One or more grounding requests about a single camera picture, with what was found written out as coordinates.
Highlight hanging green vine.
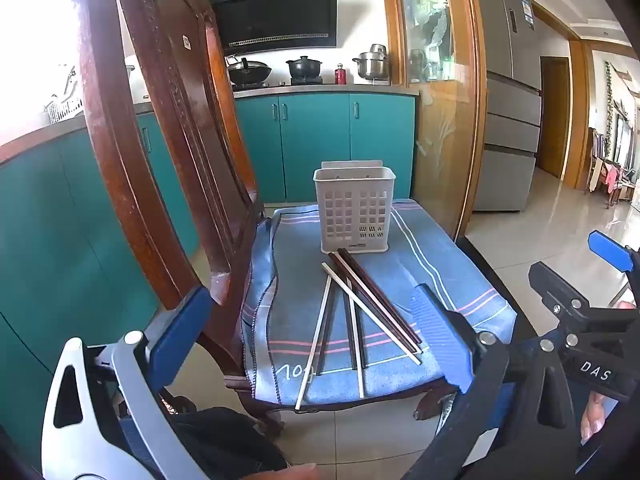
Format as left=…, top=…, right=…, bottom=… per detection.
left=604, top=60, right=617, bottom=147

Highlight person's dark trousers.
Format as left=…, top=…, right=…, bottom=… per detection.
left=120, top=400, right=301, bottom=480

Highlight wooden framed glass door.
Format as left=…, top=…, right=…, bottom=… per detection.
left=382, top=0, right=488, bottom=241

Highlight blue striped towel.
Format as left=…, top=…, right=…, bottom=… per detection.
left=240, top=199, right=518, bottom=413

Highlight brown wooden door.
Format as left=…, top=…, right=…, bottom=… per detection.
left=540, top=56, right=571, bottom=181

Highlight wire dish rack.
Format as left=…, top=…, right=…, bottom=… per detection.
left=44, top=65, right=86, bottom=125

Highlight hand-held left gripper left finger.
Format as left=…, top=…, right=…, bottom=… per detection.
left=41, top=286, right=216, bottom=480

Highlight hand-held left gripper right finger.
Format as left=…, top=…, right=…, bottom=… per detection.
left=400, top=284, right=584, bottom=480

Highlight black range hood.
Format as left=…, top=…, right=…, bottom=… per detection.
left=204, top=0, right=338, bottom=56

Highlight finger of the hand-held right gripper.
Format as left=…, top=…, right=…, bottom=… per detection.
left=528, top=261, right=602, bottom=334
left=587, top=230, right=640, bottom=281

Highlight distant wooden furniture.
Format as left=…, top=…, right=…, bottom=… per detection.
left=586, top=127, right=640, bottom=211

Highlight black wok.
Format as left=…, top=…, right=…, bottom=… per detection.
left=226, top=56, right=273, bottom=86

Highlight carved wooden chair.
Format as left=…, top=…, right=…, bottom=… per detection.
left=75, top=0, right=533, bottom=436

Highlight teal base cabinet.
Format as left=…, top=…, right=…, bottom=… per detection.
left=0, top=110, right=201, bottom=461
left=235, top=94, right=417, bottom=205

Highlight black cooking pot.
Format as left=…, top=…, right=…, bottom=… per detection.
left=286, top=56, right=323, bottom=81

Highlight dark grey chopstick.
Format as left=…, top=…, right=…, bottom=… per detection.
left=343, top=287, right=360, bottom=371
left=316, top=280, right=337, bottom=378

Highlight gas stove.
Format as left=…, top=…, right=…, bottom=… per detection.
left=230, top=76, right=328, bottom=90

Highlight stainless steel pot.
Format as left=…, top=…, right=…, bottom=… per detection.
left=352, top=44, right=391, bottom=81

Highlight person's right hand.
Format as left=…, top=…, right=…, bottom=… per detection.
left=579, top=391, right=621, bottom=445

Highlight reddish brown chopstick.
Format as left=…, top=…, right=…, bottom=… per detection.
left=337, top=248, right=425, bottom=347
left=327, top=253, right=421, bottom=356

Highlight silver refrigerator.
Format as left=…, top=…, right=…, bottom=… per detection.
left=470, top=0, right=543, bottom=213

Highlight wooden doorway frame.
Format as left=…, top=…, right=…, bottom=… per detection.
left=530, top=0, right=596, bottom=196

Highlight white plastic utensil holder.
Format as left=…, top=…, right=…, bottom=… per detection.
left=313, top=161, right=397, bottom=254

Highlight person's left hand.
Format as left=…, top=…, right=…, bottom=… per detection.
left=262, top=462, right=317, bottom=480

